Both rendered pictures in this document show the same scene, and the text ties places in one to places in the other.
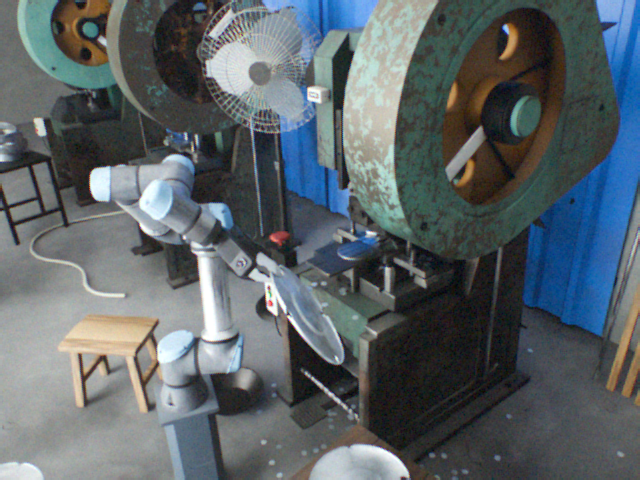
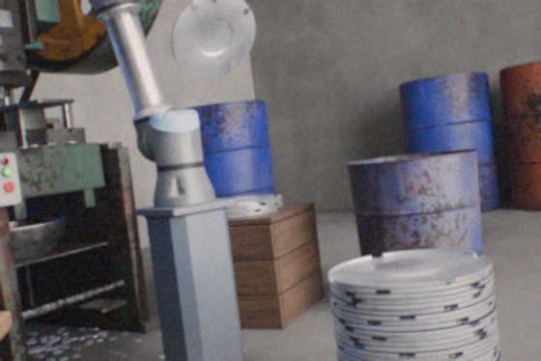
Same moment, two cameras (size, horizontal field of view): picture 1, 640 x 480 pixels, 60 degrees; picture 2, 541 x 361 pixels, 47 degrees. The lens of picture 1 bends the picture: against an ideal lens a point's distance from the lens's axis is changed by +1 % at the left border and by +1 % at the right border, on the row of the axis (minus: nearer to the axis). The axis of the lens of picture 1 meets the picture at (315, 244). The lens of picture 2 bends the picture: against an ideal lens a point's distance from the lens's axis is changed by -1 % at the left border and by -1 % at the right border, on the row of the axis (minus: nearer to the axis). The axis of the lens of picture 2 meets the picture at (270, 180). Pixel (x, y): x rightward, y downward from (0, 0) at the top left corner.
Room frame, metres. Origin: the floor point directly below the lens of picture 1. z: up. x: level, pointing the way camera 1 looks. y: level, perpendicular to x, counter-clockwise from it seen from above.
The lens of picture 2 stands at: (1.76, 1.94, 0.56)
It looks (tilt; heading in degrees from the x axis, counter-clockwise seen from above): 3 degrees down; 248
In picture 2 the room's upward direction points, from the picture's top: 7 degrees counter-clockwise
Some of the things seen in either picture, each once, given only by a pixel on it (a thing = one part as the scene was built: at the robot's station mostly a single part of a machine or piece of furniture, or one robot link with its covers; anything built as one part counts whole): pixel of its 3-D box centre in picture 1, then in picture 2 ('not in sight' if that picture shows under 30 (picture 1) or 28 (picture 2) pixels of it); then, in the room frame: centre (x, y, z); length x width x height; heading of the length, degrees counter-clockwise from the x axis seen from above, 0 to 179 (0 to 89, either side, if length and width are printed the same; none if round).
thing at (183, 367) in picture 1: (180, 355); (175, 136); (1.40, 0.44, 0.62); 0.13 x 0.12 x 0.14; 92
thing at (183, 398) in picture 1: (183, 384); (182, 183); (1.40, 0.45, 0.50); 0.15 x 0.15 x 0.10
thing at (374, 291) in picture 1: (380, 265); (1, 144); (1.81, -0.24, 0.68); 0.45 x 0.30 x 0.06; 36
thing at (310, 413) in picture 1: (355, 391); (50, 308); (1.73, -0.13, 0.14); 0.59 x 0.10 x 0.05; 126
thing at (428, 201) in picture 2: not in sight; (417, 229); (0.58, 0.23, 0.24); 0.42 x 0.42 x 0.48
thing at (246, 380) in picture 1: (229, 395); not in sight; (1.86, 0.40, 0.04); 0.30 x 0.30 x 0.07
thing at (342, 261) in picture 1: (344, 271); (33, 124); (1.71, -0.10, 0.72); 0.25 x 0.14 x 0.14; 126
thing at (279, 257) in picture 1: (285, 268); not in sight; (1.93, 0.13, 0.62); 0.10 x 0.06 x 0.20; 36
